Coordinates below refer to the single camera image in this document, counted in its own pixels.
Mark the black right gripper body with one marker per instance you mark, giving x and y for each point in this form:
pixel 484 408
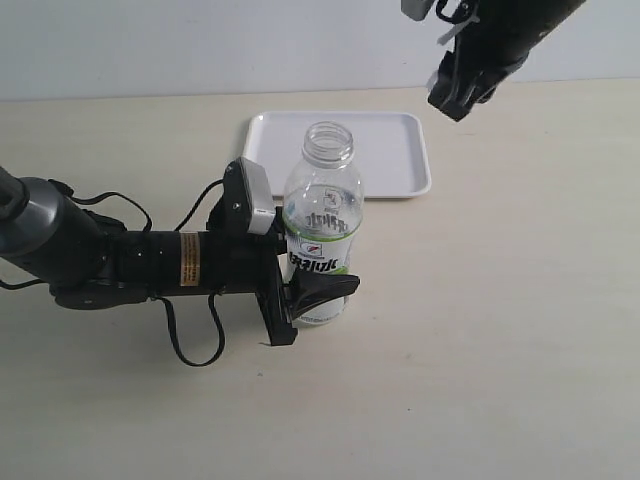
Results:
pixel 491 55

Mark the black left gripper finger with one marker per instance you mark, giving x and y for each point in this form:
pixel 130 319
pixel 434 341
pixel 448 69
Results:
pixel 315 296

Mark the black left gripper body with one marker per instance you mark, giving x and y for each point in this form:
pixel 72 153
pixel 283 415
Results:
pixel 228 259

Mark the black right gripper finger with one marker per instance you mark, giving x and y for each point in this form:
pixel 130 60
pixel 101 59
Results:
pixel 470 87
pixel 443 88

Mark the clear plastic drink bottle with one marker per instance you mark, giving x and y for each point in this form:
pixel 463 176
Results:
pixel 323 202

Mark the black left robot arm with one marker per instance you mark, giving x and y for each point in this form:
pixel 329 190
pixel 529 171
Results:
pixel 92 262

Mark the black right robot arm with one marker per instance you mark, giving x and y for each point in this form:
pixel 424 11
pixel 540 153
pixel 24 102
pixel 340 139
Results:
pixel 523 24

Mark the white rectangular tray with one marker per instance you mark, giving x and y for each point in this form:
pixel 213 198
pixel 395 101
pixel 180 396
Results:
pixel 390 149

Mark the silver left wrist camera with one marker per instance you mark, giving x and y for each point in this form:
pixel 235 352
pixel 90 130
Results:
pixel 248 201

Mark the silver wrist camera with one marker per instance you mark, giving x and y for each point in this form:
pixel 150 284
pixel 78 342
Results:
pixel 248 201
pixel 417 10

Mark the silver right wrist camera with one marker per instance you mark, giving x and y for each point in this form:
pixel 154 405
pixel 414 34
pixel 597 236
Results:
pixel 417 10

